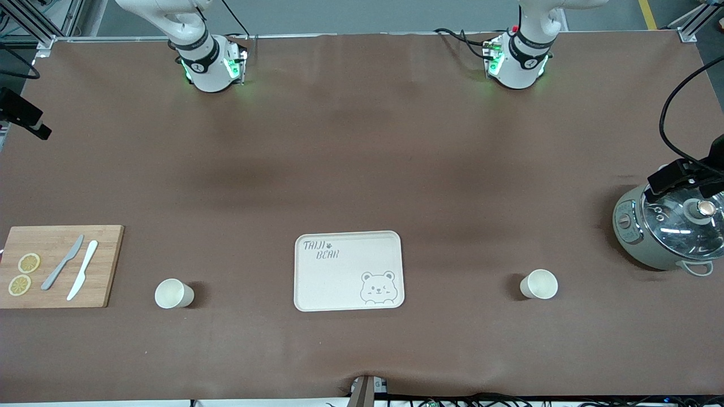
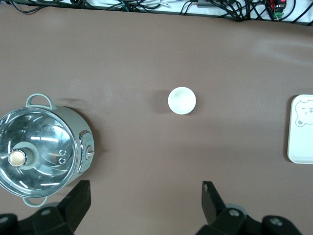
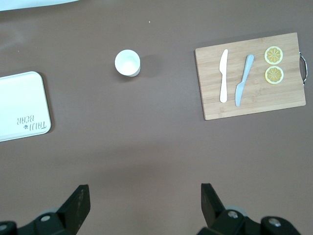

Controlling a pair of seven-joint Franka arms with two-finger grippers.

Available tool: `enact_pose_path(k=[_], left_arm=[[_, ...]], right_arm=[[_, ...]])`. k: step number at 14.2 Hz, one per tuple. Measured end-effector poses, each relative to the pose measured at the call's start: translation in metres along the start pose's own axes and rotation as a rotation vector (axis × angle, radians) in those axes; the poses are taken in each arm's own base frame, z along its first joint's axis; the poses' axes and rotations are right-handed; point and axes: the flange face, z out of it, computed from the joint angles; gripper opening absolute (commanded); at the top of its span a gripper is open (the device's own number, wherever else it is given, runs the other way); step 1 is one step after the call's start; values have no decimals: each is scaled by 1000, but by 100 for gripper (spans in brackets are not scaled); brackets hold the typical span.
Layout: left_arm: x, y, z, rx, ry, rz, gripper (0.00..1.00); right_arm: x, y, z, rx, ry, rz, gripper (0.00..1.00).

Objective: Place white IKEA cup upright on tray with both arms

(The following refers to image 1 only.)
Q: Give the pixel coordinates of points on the white plastic knife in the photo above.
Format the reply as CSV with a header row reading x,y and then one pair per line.
x,y
83,268

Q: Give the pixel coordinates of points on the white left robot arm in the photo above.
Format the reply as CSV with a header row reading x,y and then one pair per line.
x,y
517,70

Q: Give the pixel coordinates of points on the small grey labelled box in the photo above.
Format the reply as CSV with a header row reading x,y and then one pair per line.
x,y
380,386

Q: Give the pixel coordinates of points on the wooden cutting board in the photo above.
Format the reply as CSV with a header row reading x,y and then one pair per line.
x,y
104,265

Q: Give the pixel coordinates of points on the grey plastic knife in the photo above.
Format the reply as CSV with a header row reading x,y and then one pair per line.
x,y
61,263

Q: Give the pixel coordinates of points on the cream bear print tray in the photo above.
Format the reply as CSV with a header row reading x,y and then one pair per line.
x,y
349,271

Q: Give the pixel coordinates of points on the brown camera mount post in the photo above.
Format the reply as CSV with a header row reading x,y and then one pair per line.
x,y
362,393

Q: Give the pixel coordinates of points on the grey-green electric pot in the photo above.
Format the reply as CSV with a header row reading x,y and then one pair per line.
x,y
633,237

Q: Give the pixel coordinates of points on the glass pot lid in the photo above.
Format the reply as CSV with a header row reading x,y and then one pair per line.
x,y
676,226

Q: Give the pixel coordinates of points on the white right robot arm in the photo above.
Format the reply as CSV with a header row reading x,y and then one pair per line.
x,y
206,70

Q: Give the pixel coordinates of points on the yellow lemon slice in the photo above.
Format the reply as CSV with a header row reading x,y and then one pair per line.
x,y
29,263
20,285

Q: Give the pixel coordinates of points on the aluminium frame profile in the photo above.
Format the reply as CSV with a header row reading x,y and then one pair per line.
x,y
34,22
693,25

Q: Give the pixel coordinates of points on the brown table mat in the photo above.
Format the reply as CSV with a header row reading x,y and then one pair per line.
x,y
362,141

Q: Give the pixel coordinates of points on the white plastic cup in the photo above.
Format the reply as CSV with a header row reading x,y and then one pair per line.
x,y
172,294
540,284

